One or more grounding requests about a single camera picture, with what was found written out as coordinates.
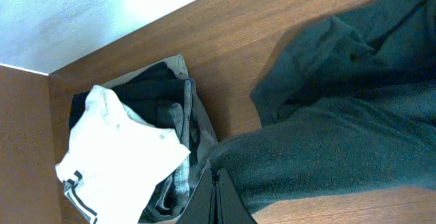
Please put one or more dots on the dark green t-shirt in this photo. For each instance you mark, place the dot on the dark green t-shirt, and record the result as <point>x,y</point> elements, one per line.
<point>348,107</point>

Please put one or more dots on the grey folded garment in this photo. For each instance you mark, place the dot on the grey folded garment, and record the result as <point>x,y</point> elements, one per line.
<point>201,128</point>

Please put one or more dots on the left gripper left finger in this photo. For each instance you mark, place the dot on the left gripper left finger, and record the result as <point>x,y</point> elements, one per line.
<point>201,207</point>

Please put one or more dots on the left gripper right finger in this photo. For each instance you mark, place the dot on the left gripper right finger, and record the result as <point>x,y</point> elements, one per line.
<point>230,208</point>

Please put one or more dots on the white folded t-shirt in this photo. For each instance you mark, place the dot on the white folded t-shirt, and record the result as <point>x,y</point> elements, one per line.
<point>114,162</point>

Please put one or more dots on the black folded garment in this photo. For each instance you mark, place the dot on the black folded garment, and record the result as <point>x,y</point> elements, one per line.
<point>128,159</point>

